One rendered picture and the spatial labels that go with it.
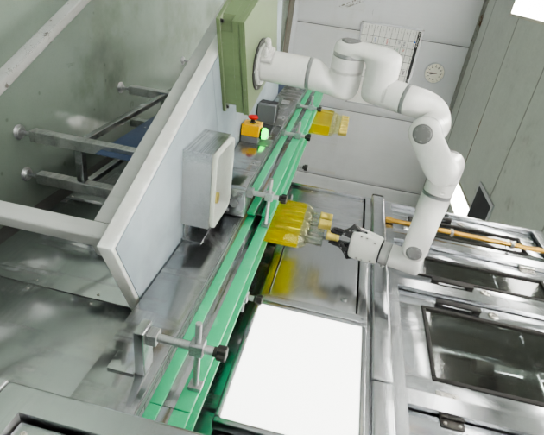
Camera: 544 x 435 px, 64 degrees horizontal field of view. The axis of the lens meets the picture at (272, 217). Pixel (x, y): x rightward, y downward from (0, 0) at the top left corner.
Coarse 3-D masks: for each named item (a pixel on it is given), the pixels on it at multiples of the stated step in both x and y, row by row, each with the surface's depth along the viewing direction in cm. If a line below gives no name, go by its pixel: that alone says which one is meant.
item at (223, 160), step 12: (228, 144) 118; (216, 156) 111; (228, 156) 126; (216, 168) 111; (228, 168) 128; (216, 180) 113; (228, 180) 130; (228, 192) 132; (216, 204) 131; (228, 204) 133; (216, 216) 125
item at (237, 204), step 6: (234, 186) 136; (240, 186) 137; (234, 192) 135; (240, 192) 135; (234, 198) 136; (240, 198) 136; (246, 198) 136; (234, 204) 137; (240, 204) 137; (246, 204) 139; (228, 210) 138; (234, 210) 138; (240, 210) 138; (240, 216) 139
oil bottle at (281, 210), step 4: (276, 208) 153; (280, 208) 154; (284, 208) 154; (288, 208) 154; (292, 208) 155; (276, 212) 152; (280, 212) 152; (284, 212) 152; (288, 212) 152; (292, 212) 152; (296, 212) 152; (300, 212) 153; (304, 212) 153; (308, 212) 154; (292, 216) 151; (296, 216) 151; (300, 216) 151; (304, 216) 151; (308, 216) 152; (308, 220) 151; (312, 220) 153
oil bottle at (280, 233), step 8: (272, 224) 144; (280, 224) 144; (288, 224) 145; (272, 232) 142; (280, 232) 142; (288, 232) 141; (296, 232) 141; (304, 232) 142; (264, 240) 144; (272, 240) 144; (280, 240) 143; (288, 240) 142; (296, 240) 142; (304, 240) 142
